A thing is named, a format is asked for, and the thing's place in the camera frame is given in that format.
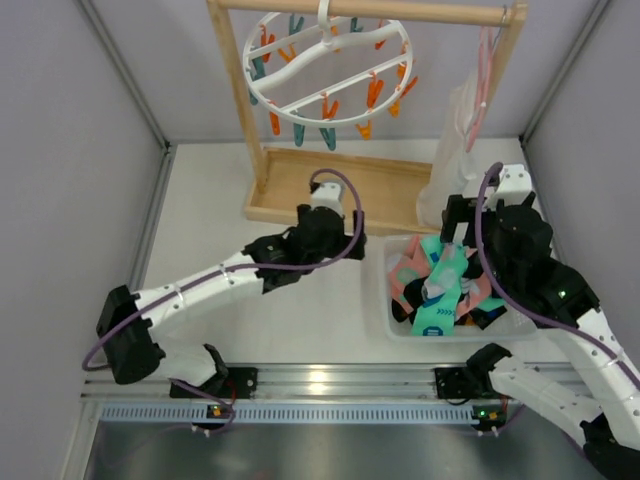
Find pink teal sock front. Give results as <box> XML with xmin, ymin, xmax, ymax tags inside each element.
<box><xmin>387</xmin><ymin>235</ymin><xmax>431</xmax><ymax>314</ymax></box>

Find pink teal sock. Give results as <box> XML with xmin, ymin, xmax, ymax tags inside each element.
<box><xmin>387</xmin><ymin>235</ymin><xmax>431</xmax><ymax>314</ymax></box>
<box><xmin>456</xmin><ymin>274</ymin><xmax>492</xmax><ymax>318</ymax></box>

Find black sock with grey patch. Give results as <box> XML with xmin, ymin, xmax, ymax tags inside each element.
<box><xmin>391</xmin><ymin>278</ymin><xmax>426</xmax><ymax>324</ymax></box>

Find mint green sock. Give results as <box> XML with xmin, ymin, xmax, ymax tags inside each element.
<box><xmin>411</xmin><ymin>243</ymin><xmax>468</xmax><ymax>337</ymax></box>
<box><xmin>420</xmin><ymin>234</ymin><xmax>444</xmax><ymax>270</ymax></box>

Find orange clothes peg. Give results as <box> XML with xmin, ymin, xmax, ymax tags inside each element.
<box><xmin>269</xmin><ymin>112</ymin><xmax>281</xmax><ymax>136</ymax></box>

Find white round clip hanger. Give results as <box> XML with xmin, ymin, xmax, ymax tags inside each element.
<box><xmin>242</xmin><ymin>1</ymin><xmax>418</xmax><ymax>136</ymax></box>

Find black white striped sock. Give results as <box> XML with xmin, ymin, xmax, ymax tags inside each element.
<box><xmin>462</xmin><ymin>306</ymin><xmax>507</xmax><ymax>330</ymax></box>

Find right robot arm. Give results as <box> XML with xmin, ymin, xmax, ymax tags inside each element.
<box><xmin>436</xmin><ymin>194</ymin><xmax>639</xmax><ymax>479</ymax></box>

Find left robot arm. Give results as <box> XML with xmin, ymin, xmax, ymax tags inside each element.
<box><xmin>96</xmin><ymin>204</ymin><xmax>366</xmax><ymax>398</ymax></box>

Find white cloth garment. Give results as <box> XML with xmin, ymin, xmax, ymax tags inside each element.
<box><xmin>416</xmin><ymin>69</ymin><xmax>478</xmax><ymax>227</ymax></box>

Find white plastic basket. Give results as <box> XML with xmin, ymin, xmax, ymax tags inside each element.
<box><xmin>378</xmin><ymin>235</ymin><xmax>537</xmax><ymax>344</ymax></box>

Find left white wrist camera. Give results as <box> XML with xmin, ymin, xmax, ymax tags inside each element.
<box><xmin>310</xmin><ymin>181</ymin><xmax>345</xmax><ymax>217</ymax></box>

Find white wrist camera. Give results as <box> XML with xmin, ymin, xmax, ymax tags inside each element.
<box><xmin>484</xmin><ymin>164</ymin><xmax>533</xmax><ymax>211</ymax></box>
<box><xmin>310</xmin><ymin>181</ymin><xmax>345</xmax><ymax>217</ymax></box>

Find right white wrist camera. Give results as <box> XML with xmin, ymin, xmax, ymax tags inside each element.
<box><xmin>484</xmin><ymin>164</ymin><xmax>533</xmax><ymax>211</ymax></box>

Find wooden clothes rack frame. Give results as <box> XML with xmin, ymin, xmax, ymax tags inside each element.
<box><xmin>208</xmin><ymin>1</ymin><xmax>528</xmax><ymax>235</ymax></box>

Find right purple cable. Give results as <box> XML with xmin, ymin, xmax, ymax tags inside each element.
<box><xmin>473</xmin><ymin>161</ymin><xmax>640</xmax><ymax>436</ymax></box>

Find purple cable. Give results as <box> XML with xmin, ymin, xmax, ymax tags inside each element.
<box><xmin>82</xmin><ymin>168</ymin><xmax>362</xmax><ymax>435</ymax></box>
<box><xmin>473</xmin><ymin>161</ymin><xmax>640</xmax><ymax>436</ymax></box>

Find aluminium mounting rail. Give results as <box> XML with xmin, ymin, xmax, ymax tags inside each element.
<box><xmin>81</xmin><ymin>364</ymin><xmax>437</xmax><ymax>401</ymax></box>

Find pink wire hanger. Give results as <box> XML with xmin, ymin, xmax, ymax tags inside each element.
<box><xmin>465</xmin><ymin>27</ymin><xmax>495</xmax><ymax>153</ymax></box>

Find perforated cable duct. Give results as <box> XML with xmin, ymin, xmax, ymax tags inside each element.
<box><xmin>100</xmin><ymin>402</ymin><xmax>504</xmax><ymax>425</ymax></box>

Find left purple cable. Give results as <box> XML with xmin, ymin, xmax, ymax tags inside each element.
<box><xmin>82</xmin><ymin>168</ymin><xmax>362</xmax><ymax>435</ymax></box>

